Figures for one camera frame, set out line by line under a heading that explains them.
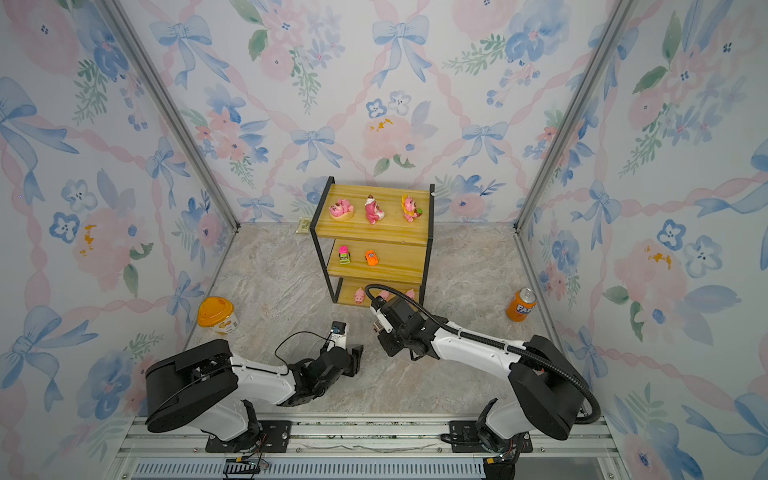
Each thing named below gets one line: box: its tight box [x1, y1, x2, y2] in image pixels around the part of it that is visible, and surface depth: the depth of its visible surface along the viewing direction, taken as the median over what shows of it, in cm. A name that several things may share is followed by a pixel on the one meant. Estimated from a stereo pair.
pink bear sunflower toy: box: [401, 194, 423, 223], surface depth 73 cm
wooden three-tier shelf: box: [310, 176, 435, 308], surface depth 77 cm
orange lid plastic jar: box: [197, 296, 239, 335], surface depth 87 cm
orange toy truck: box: [364, 250, 379, 266], surface depth 87 cm
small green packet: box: [296, 217, 312, 234], surface depth 120 cm
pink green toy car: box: [338, 245, 351, 265], surface depth 88 cm
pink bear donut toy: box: [329, 199, 354, 217], surface depth 75 cm
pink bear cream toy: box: [365, 194, 385, 225], surface depth 73 cm
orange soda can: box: [506, 287, 538, 323], surface depth 90 cm
